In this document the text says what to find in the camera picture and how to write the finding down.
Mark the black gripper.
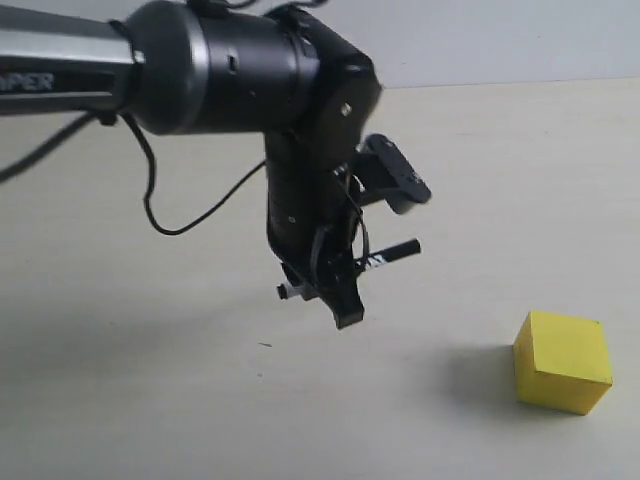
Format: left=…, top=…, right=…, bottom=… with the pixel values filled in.
left=267, top=164, right=364, bottom=330

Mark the black and white marker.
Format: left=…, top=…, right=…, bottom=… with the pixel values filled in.
left=277, top=239, right=422, bottom=301

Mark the yellow cube block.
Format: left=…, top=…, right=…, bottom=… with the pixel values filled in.
left=513, top=310, right=614, bottom=416

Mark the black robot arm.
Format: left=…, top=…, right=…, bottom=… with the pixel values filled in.
left=1, top=1, right=382, bottom=328

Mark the black cable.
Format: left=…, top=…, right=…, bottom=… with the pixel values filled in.
left=0, top=109, right=269, bottom=236

